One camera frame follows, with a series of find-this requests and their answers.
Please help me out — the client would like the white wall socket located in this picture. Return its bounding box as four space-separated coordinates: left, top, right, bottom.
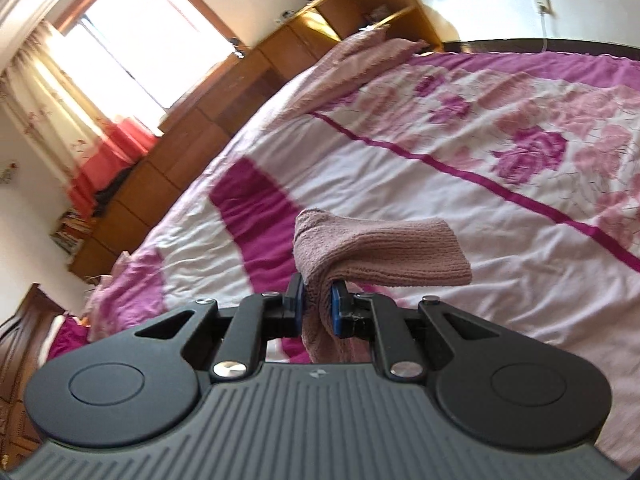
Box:
534 0 553 15

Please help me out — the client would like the pink knitted sweater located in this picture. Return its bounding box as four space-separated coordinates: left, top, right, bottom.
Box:
293 209 472 364

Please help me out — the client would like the stack of books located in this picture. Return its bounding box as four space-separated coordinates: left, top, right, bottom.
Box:
50 208 93 256

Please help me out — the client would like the dark wooden bed footboard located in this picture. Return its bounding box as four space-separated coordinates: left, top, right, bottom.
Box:
442 38 640 61

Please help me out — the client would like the open wooden shelf unit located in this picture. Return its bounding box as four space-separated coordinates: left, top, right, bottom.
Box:
286 0 446 57

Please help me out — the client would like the floral curtain with red hem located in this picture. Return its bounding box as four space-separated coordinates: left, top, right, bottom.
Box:
1 21 157 219

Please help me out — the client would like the magenta pillow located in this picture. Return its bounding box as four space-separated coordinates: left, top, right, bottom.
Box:
47 315 90 361

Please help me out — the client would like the dark wooden headboard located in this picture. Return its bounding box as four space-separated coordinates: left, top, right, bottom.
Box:
0 284 63 471

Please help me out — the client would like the long wooden cabinet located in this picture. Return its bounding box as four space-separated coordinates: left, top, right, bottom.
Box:
70 9 340 281

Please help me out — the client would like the pink floral bed quilt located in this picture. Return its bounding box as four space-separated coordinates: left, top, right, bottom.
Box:
87 52 639 469

